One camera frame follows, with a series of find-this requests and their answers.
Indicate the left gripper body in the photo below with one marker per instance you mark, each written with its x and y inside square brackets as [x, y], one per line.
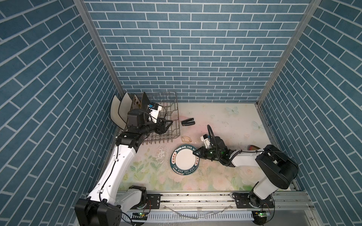
[148, 126]

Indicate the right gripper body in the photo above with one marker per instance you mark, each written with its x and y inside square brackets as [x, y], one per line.
[211, 155]

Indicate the black square plate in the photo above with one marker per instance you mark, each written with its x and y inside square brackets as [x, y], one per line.
[145, 102]

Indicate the green rim plate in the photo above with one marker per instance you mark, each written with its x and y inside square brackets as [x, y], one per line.
[186, 172]
[183, 157]

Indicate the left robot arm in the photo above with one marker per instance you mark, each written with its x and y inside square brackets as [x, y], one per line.
[100, 208]

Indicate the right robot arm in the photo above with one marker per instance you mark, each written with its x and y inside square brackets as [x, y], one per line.
[278, 168]

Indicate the floral square plate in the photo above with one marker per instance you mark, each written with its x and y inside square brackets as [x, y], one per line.
[136, 103]

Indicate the white square plate inner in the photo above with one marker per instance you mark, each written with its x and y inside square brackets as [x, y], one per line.
[125, 106]

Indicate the white square plate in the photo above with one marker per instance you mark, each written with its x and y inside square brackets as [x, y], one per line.
[125, 106]
[114, 113]

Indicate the black stapler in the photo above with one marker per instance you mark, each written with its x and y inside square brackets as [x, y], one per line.
[188, 122]

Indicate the white square plate outer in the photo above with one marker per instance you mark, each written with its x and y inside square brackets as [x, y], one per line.
[114, 113]

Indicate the brown striped cylinder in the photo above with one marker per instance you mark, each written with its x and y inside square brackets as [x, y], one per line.
[253, 148]

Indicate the right base circuit board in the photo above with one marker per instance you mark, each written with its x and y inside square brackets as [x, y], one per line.
[260, 215]

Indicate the base circuit board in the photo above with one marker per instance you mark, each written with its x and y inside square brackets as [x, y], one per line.
[138, 216]
[260, 215]

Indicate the left base circuit board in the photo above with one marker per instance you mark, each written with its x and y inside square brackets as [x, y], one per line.
[138, 216]

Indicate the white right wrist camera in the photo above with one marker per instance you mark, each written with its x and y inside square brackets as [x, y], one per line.
[206, 140]

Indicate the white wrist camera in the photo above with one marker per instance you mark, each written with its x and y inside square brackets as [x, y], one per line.
[206, 140]
[154, 109]

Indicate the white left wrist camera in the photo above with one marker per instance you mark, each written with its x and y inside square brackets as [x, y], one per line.
[154, 109]

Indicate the grey wire dish rack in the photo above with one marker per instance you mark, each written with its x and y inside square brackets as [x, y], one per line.
[169, 101]

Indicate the aluminium mounting rail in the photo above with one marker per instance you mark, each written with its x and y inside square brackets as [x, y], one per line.
[287, 208]

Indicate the white cable duct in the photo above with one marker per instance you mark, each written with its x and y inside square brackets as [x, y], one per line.
[192, 216]

